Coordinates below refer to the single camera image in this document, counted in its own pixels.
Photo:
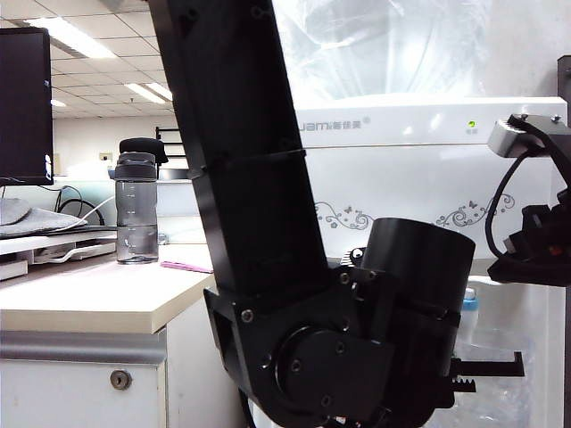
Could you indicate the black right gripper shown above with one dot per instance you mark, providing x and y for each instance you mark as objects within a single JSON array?
[{"x": 544, "y": 227}]

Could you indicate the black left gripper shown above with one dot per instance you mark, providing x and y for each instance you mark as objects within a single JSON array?
[{"x": 417, "y": 276}]

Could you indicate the clear plastic mug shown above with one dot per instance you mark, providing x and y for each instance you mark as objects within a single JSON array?
[{"x": 495, "y": 401}]

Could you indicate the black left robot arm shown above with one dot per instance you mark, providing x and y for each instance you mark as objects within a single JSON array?
[{"x": 241, "y": 134}]

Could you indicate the white water dispenser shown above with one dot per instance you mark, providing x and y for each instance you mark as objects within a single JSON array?
[{"x": 401, "y": 178}]

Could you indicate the plastic-wrapped water jug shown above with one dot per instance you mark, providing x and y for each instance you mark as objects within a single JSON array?
[{"x": 379, "y": 53}]

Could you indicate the frosted glass desk partition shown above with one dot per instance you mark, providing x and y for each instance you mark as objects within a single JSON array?
[{"x": 178, "y": 227}]

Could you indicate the grey transparent water bottle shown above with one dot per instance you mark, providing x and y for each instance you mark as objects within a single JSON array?
[{"x": 134, "y": 214}]

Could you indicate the pink paper packet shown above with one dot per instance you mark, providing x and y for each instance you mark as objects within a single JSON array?
[{"x": 187, "y": 266}]

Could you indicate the silver metal partition clamp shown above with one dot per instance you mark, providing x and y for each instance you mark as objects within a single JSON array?
[{"x": 163, "y": 240}]

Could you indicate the black chair headrest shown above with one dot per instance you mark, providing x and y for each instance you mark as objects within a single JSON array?
[{"x": 143, "y": 146}]

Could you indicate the white drawer cabinet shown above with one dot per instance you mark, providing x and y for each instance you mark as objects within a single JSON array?
[{"x": 67, "y": 397}]

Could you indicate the fluorescent ceiling light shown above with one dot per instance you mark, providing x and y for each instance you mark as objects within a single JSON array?
[
  {"x": 140, "y": 93},
  {"x": 57, "y": 103},
  {"x": 160, "y": 91},
  {"x": 67, "y": 38}
]

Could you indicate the black laptop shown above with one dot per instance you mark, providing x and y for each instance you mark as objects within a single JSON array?
[{"x": 67, "y": 230}]

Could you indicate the grey felt sleeve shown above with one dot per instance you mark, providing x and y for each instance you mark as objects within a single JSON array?
[{"x": 35, "y": 220}]

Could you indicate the white monitor riser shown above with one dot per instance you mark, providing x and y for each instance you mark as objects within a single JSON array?
[{"x": 18, "y": 246}]

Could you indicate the ceiling air vent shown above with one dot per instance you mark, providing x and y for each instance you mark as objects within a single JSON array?
[{"x": 125, "y": 3}]

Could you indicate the black computer monitor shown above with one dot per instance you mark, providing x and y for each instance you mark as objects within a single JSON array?
[{"x": 22, "y": 107}]

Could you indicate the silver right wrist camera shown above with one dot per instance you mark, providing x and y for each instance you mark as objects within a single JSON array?
[{"x": 506, "y": 136}]

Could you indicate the black wall rack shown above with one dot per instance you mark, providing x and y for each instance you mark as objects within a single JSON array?
[{"x": 169, "y": 142}]

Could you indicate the white wall socket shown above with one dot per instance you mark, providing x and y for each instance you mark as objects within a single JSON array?
[{"x": 105, "y": 156}]

